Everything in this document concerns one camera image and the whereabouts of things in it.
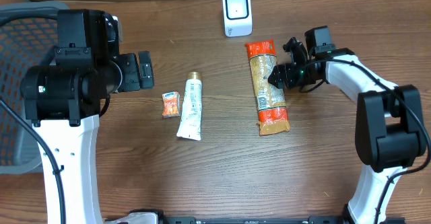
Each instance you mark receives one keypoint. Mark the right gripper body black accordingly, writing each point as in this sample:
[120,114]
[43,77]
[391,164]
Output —
[287,76]

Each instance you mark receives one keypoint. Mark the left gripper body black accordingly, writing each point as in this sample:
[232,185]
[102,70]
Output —
[128,82]

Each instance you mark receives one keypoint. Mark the orange spaghetti packet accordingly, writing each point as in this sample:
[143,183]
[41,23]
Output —
[271,104]

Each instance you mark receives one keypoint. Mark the small orange sachet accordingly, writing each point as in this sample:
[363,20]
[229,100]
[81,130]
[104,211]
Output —
[171,104]

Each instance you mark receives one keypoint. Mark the white tube gold cap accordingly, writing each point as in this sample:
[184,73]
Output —
[190,121]

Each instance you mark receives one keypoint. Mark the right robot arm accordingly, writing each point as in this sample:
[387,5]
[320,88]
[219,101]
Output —
[390,135]

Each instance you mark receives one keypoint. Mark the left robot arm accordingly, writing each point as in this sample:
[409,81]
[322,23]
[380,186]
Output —
[64,101]

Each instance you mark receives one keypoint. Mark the white barcode scanner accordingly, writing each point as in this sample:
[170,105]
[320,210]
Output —
[238,19]

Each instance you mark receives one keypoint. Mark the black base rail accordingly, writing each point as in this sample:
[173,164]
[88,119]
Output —
[151,216]

